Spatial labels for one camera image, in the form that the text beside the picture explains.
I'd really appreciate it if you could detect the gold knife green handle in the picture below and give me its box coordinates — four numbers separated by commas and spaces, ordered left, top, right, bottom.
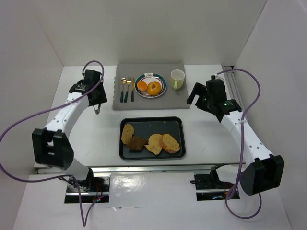
131, 77, 135, 102

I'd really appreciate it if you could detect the aluminium rail front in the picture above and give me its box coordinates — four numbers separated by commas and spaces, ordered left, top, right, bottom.
33, 163, 248, 174

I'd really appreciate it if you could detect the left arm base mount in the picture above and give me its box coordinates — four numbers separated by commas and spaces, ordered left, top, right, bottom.
63, 176, 110, 204

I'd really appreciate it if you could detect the dark brown bread piece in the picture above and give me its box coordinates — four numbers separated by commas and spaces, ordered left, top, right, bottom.
126, 136, 148, 152

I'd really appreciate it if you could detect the gold fork green handle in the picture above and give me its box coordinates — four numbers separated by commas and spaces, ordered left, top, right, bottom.
124, 77, 131, 103

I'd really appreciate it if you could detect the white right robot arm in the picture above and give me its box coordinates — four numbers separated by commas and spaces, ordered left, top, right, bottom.
187, 79, 284, 196

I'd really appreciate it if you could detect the seeded bread slice left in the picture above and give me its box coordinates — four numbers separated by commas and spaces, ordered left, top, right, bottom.
121, 124, 134, 145

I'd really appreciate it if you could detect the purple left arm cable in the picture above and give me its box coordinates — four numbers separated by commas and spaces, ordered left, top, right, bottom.
0, 60, 106, 227

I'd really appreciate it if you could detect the aluminium rail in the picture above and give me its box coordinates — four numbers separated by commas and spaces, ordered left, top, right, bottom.
33, 163, 248, 174
222, 66, 239, 102

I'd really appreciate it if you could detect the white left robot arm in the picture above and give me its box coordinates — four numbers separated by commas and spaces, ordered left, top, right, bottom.
32, 70, 107, 188

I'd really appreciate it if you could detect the orange glazed donut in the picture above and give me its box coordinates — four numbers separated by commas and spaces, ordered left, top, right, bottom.
147, 81, 162, 96

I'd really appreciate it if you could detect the grey placemat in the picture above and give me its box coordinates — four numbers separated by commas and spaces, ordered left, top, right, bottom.
112, 63, 189, 111

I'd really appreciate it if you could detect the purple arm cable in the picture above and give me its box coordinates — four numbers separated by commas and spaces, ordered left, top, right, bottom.
0, 60, 106, 227
215, 68, 262, 219

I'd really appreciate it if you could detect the black tray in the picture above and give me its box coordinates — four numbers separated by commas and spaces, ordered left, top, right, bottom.
119, 116, 186, 161

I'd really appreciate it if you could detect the small orange bread roll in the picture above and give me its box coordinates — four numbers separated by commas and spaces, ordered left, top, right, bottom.
137, 81, 147, 92

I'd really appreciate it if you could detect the aluminium rail right side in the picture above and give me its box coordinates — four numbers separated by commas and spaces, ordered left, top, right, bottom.
222, 66, 239, 102

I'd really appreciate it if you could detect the seeded bread slice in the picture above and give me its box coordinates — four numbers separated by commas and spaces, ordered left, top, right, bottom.
121, 124, 134, 145
160, 134, 180, 154
145, 134, 162, 155

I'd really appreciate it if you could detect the gold spoon green handle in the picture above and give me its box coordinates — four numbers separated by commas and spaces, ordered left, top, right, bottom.
120, 78, 127, 103

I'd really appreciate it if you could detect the seeded bread slice centre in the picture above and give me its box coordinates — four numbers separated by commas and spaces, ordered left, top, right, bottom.
145, 134, 162, 155

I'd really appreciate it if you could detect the seeded bread slice right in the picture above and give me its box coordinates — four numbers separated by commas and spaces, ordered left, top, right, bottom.
160, 134, 180, 154

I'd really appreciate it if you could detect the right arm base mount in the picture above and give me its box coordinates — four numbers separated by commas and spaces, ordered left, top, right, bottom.
190, 164, 234, 201

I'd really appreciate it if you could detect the light green mug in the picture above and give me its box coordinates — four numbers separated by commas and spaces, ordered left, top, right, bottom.
171, 69, 185, 91

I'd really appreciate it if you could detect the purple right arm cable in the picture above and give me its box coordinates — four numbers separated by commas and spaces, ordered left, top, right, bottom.
215, 68, 262, 219

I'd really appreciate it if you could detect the white plate teal red rim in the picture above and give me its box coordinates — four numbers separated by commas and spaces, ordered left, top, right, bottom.
135, 73, 167, 98

